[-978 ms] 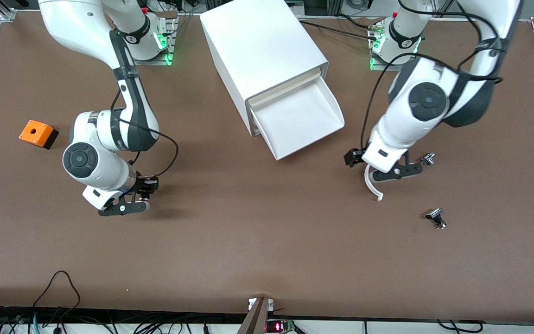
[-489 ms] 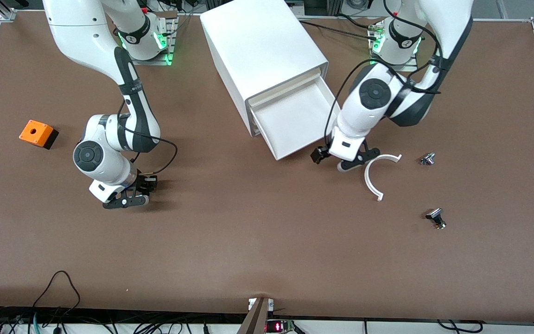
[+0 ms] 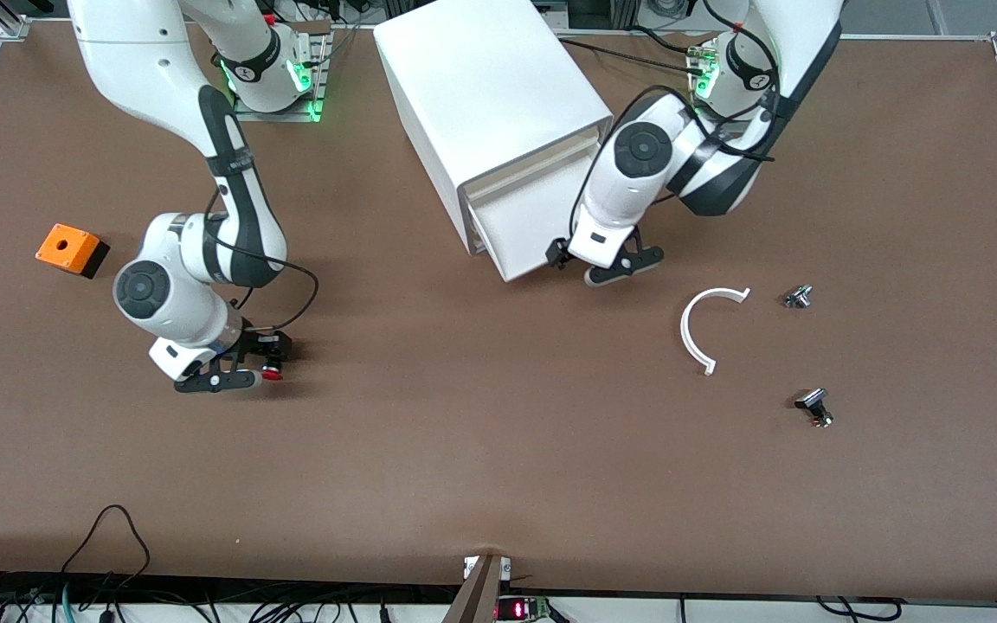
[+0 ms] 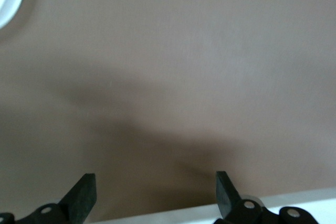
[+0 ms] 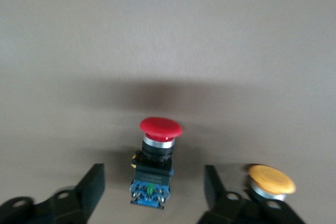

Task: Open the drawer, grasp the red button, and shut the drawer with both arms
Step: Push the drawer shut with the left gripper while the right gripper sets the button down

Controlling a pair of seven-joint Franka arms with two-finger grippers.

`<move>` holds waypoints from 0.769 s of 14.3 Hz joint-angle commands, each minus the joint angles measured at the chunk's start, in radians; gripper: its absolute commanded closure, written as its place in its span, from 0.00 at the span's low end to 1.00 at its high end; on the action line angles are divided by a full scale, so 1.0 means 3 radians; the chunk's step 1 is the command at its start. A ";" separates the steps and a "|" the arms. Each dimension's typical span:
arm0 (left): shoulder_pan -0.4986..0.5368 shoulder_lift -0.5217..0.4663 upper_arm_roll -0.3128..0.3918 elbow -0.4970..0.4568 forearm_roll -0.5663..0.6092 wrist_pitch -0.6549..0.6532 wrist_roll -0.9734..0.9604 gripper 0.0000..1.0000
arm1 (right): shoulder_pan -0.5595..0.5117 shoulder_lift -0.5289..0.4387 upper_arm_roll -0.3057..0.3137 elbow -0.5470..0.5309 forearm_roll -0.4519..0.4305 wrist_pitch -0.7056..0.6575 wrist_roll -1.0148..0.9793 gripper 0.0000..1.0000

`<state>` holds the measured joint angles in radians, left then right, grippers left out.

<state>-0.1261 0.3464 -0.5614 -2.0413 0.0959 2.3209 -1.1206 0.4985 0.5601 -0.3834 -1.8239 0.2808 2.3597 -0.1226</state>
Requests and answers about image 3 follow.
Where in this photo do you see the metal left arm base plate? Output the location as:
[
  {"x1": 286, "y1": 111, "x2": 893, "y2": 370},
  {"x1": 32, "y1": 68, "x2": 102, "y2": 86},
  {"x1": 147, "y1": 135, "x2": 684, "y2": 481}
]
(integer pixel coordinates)
[{"x1": 689, "y1": 43, "x2": 724, "y2": 109}]

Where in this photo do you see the red LED display module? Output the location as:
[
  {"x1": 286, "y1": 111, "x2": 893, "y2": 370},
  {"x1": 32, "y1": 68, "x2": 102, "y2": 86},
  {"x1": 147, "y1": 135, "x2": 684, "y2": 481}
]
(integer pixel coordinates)
[{"x1": 496, "y1": 595, "x2": 551, "y2": 622}]

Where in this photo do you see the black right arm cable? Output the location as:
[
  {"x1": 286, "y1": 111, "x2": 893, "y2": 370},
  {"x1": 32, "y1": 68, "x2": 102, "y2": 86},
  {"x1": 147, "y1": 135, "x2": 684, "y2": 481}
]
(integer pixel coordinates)
[{"x1": 203, "y1": 189, "x2": 320, "y2": 335}]

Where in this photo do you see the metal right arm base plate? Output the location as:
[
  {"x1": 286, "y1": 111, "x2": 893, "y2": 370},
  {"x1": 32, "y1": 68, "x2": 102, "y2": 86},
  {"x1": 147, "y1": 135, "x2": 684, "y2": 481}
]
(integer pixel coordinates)
[{"x1": 232, "y1": 26, "x2": 331, "y2": 124}]

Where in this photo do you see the black table cable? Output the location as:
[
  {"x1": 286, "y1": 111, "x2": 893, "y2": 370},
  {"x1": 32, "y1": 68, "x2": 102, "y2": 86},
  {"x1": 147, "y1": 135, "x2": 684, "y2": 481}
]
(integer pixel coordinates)
[
  {"x1": 628, "y1": 24, "x2": 709, "y2": 55},
  {"x1": 557, "y1": 37, "x2": 697, "y2": 70}
]

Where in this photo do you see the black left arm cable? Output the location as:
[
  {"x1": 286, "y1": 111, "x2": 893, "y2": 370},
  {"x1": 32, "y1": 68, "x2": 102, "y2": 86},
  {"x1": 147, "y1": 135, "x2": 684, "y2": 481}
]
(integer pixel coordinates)
[{"x1": 601, "y1": 0, "x2": 778, "y2": 164}]

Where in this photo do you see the thin black looped cable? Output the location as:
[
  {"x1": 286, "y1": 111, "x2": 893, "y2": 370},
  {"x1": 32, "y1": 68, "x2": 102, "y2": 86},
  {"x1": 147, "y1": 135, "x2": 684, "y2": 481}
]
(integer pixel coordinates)
[{"x1": 61, "y1": 504, "x2": 151, "y2": 607}]

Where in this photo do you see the grey camera mount beam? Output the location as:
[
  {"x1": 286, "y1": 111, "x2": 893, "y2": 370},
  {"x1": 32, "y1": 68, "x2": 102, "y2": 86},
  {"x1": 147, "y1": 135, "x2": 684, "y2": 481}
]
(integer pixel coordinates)
[{"x1": 441, "y1": 555, "x2": 504, "y2": 623}]

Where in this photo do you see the white curved plastic arc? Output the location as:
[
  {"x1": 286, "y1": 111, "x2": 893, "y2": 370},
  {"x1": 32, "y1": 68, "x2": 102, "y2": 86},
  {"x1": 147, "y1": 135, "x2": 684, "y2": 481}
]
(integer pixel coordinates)
[{"x1": 680, "y1": 286, "x2": 752, "y2": 376}]

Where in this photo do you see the orange button enclosure box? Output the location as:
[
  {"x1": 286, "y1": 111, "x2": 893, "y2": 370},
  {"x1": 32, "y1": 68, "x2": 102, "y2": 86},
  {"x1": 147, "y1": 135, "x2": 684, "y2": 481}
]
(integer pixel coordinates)
[{"x1": 35, "y1": 223, "x2": 110, "y2": 279}]

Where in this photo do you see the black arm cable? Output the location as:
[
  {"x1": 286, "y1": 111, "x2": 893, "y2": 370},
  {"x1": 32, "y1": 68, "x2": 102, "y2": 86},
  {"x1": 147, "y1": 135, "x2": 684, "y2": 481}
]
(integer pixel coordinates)
[
  {"x1": 203, "y1": 189, "x2": 320, "y2": 335},
  {"x1": 601, "y1": 0, "x2": 778, "y2": 164}
]

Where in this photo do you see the white mounting bracket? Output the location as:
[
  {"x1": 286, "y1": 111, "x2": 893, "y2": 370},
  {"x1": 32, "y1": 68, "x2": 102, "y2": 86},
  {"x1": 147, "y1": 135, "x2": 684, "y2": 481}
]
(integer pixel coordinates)
[{"x1": 462, "y1": 556, "x2": 513, "y2": 581}]

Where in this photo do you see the black silver key switch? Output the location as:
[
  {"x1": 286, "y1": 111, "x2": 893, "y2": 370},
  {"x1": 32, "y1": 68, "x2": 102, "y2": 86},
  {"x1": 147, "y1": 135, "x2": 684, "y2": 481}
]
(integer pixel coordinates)
[{"x1": 794, "y1": 388, "x2": 834, "y2": 429}]

